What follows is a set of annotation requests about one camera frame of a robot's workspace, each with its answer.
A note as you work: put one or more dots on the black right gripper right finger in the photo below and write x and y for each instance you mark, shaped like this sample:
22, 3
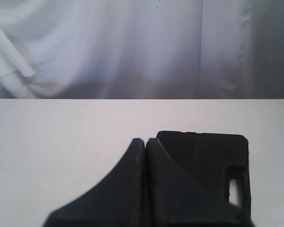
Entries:
176, 200

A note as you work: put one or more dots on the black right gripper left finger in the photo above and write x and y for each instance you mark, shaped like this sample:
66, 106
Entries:
116, 201

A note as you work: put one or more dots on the black plastic tool case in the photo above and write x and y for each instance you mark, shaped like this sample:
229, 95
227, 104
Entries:
212, 160

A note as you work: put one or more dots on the white backdrop curtain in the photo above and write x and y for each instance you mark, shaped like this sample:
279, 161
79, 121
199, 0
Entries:
142, 49

